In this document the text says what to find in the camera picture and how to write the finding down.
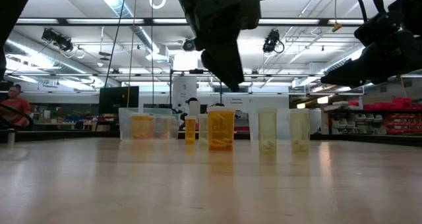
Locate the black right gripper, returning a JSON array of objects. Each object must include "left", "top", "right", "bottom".
[{"left": 320, "top": 28, "right": 422, "bottom": 88}]

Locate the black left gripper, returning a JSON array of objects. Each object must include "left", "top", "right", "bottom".
[{"left": 194, "top": 0, "right": 245, "bottom": 92}]

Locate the small pale yellow pill bottle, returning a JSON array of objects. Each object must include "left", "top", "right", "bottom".
[
  {"left": 197, "top": 113, "right": 209, "bottom": 146},
  {"left": 289, "top": 108, "right": 311, "bottom": 154},
  {"left": 257, "top": 107, "right": 278, "bottom": 155}
]

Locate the small orange pill bottle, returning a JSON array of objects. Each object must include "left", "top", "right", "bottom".
[{"left": 184, "top": 115, "right": 197, "bottom": 145}]

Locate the clear plastic bin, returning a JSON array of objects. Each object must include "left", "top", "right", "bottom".
[
  {"left": 248, "top": 107, "right": 307, "bottom": 142},
  {"left": 118, "top": 107, "right": 181, "bottom": 141}
]

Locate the yellow hanging connector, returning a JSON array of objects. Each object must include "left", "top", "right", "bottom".
[{"left": 331, "top": 0, "right": 343, "bottom": 33}]

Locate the round black ceiling lamp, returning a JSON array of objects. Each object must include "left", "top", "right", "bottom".
[{"left": 182, "top": 38, "right": 197, "bottom": 53}]

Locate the white poster board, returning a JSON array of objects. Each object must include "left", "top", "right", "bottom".
[{"left": 171, "top": 76, "right": 198, "bottom": 115}]

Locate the storage shelf rack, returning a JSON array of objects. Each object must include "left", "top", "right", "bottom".
[{"left": 324, "top": 97, "right": 422, "bottom": 136}]

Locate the black monitor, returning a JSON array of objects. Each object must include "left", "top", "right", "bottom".
[{"left": 98, "top": 85, "right": 140, "bottom": 115}]

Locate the black ceiling spotlight cluster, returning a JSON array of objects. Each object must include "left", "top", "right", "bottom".
[{"left": 41, "top": 28, "right": 75, "bottom": 53}]

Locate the person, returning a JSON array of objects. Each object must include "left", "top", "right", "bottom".
[{"left": 0, "top": 84, "right": 33, "bottom": 128}]

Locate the black gantry frame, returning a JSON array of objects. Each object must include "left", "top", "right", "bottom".
[{"left": 169, "top": 69, "right": 223, "bottom": 108}]

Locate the black ceiling camera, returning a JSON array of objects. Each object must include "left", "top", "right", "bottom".
[{"left": 262, "top": 28, "right": 285, "bottom": 55}]

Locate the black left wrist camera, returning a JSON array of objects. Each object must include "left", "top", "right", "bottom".
[{"left": 239, "top": 0, "right": 262, "bottom": 30}]

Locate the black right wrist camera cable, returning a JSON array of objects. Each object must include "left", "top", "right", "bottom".
[{"left": 351, "top": 0, "right": 369, "bottom": 21}]

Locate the yellow hanging cable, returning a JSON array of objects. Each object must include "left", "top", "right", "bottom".
[{"left": 126, "top": 0, "right": 138, "bottom": 109}]

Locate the black hanging cable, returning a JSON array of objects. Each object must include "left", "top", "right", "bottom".
[{"left": 104, "top": 0, "right": 129, "bottom": 89}]

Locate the silver ceiling duct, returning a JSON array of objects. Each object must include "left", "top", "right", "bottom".
[{"left": 92, "top": 0, "right": 172, "bottom": 63}]

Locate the black aluminium table frame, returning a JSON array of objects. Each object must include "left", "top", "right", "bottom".
[{"left": 0, "top": 128, "right": 422, "bottom": 148}]

